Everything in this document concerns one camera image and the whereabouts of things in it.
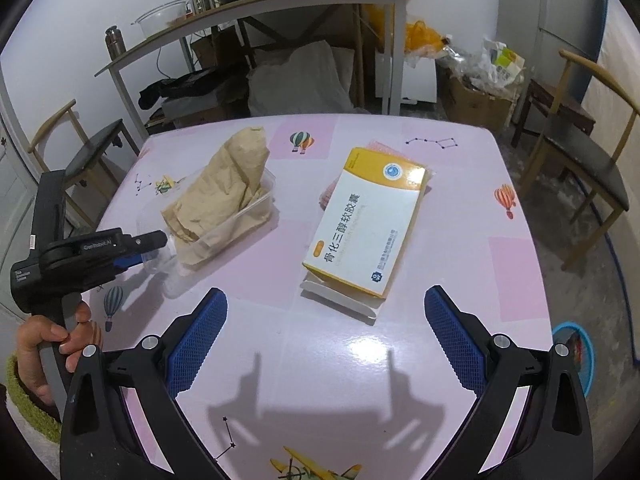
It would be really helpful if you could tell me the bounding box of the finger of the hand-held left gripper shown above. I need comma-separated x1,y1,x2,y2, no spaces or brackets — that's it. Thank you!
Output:
122,230,169,254
112,254,147,272

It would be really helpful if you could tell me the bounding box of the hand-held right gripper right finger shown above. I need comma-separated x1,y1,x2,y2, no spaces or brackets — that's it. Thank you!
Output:
424,285,593,480

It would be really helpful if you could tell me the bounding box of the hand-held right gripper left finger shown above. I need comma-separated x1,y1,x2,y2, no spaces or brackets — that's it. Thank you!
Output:
60,287,236,480

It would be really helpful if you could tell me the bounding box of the clear plastic container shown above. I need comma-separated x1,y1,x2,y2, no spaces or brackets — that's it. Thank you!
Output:
140,167,279,277

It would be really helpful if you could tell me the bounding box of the brown paper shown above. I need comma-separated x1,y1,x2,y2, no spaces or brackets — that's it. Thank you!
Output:
161,126,273,266

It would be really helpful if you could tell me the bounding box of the blue plastic basket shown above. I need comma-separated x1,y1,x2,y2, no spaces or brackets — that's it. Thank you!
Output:
551,321,597,396

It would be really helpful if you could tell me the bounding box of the yellow and white medicine box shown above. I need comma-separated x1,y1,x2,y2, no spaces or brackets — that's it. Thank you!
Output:
300,147,431,325

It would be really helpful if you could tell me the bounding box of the person's left hand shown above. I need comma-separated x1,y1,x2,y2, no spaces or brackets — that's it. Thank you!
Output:
15,304,104,406

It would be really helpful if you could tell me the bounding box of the wooden chair black seat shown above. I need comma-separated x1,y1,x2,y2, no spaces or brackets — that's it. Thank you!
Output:
27,100,142,228
517,49,632,223

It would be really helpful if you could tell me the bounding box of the pink printed tablecloth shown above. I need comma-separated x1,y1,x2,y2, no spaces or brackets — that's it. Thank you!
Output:
82,112,553,480

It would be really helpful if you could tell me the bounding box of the black clothing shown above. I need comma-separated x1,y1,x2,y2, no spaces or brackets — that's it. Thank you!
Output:
137,70,221,111

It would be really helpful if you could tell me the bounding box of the brown metal bottle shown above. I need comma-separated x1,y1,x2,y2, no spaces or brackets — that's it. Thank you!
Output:
104,27,127,60

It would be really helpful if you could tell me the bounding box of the brown cardboard box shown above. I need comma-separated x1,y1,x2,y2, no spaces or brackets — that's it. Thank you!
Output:
440,75,516,133
192,27,248,68

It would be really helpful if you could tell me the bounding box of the pink bubble mailer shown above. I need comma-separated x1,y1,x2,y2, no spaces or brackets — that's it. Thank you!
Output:
318,140,434,211

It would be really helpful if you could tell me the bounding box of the glass bowl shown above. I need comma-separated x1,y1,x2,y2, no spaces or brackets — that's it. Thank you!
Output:
132,1,193,41

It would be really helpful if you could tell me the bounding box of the white sack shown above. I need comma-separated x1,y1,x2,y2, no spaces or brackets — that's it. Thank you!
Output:
247,40,353,118

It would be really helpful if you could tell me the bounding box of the dark wooden stool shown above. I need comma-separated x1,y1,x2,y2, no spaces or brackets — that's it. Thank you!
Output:
510,79,597,148

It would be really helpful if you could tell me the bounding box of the white chest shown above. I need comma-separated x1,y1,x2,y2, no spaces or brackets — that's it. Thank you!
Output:
402,52,441,106

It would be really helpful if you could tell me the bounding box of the crumpled silver bag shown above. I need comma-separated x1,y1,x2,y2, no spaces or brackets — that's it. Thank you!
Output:
440,42,482,82

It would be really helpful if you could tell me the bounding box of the white plastic bag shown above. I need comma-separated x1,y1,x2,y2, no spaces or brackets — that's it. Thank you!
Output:
481,35,527,87

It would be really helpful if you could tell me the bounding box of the wooden top side table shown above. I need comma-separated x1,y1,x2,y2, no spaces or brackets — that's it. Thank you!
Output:
94,0,423,138

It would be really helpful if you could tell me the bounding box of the yellow plastic bag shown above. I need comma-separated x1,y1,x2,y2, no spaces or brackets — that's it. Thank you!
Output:
367,2,446,58

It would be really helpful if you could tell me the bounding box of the beige mattress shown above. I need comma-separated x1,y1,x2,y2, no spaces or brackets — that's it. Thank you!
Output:
580,0,640,161

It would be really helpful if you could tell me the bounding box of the grey fridge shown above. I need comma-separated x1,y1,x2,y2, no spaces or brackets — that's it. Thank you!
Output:
537,0,608,106

